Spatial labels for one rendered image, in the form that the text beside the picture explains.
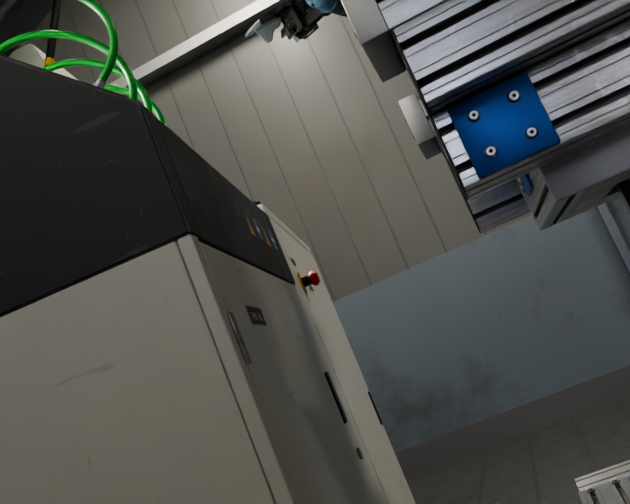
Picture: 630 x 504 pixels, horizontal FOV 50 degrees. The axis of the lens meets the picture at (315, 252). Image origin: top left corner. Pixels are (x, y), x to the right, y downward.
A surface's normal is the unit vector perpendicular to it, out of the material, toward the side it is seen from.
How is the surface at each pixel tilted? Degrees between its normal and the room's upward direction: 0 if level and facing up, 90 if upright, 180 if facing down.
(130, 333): 90
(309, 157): 90
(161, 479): 90
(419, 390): 90
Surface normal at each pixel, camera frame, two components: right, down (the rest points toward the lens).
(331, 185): -0.27, -0.07
